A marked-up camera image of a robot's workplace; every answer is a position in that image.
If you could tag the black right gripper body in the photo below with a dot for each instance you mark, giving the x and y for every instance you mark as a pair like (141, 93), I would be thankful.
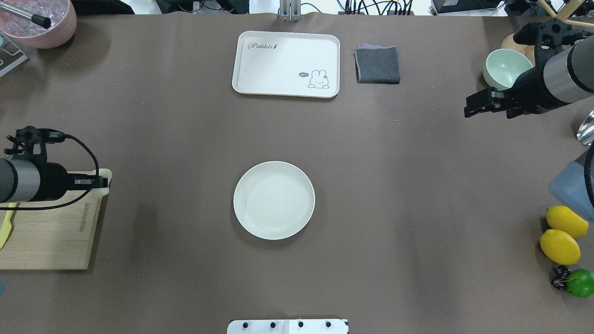
(530, 92)

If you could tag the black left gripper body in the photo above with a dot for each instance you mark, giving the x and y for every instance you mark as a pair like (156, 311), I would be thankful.
(54, 182)

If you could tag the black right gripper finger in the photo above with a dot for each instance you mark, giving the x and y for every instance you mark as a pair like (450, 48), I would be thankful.
(481, 101)
(469, 112)

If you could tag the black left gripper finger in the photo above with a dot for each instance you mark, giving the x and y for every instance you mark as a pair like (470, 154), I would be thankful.
(88, 184)
(80, 175)

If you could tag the cream round plate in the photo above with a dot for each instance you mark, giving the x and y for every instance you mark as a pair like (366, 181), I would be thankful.
(274, 200)

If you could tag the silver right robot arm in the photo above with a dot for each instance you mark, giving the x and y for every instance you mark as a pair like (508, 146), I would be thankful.
(562, 75)

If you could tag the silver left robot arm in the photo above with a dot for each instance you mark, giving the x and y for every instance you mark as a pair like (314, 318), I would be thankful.
(24, 181)

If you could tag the cream rabbit tray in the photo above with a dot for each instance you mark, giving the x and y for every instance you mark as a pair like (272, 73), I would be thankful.
(296, 64)

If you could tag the pale green bowl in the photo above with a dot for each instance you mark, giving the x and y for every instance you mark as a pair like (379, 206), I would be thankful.
(503, 67)

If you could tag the yellow plastic knife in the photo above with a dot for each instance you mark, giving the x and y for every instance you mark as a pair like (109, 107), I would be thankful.
(6, 226)

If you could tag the grey folded cloth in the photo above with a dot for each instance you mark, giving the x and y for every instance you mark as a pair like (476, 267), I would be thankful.
(376, 64)

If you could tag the whole yellow lemon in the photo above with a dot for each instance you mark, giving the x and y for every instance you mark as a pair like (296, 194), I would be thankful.
(560, 247)
(564, 219)

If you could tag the pink bowl with ice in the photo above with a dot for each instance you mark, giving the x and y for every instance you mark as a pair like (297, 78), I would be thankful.
(63, 26)

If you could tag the dark cherries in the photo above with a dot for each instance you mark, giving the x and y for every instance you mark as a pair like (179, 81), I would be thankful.
(560, 276)

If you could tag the green lime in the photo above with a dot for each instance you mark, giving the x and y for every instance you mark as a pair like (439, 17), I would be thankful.
(580, 283)

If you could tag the metal scoop handle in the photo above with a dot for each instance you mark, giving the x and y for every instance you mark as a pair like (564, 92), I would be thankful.
(16, 11)

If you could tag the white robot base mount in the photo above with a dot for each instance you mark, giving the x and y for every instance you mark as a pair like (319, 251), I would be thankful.
(289, 326)

